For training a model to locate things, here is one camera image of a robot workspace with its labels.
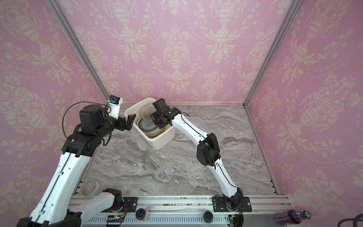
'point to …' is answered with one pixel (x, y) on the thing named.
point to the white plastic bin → (162, 142)
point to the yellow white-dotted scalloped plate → (154, 134)
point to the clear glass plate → (146, 110)
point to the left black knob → (140, 213)
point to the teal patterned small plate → (147, 126)
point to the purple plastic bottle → (291, 216)
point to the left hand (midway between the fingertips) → (126, 112)
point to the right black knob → (208, 216)
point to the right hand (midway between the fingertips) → (150, 118)
